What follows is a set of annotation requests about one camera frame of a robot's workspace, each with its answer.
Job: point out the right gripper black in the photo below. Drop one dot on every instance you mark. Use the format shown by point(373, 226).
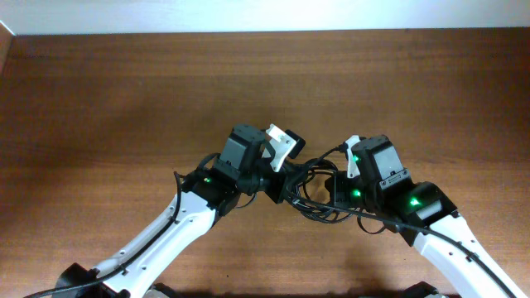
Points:
point(341, 198)

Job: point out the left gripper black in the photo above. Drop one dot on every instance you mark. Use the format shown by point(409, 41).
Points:
point(278, 193)

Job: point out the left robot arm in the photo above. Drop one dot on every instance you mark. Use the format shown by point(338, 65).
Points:
point(251, 162)

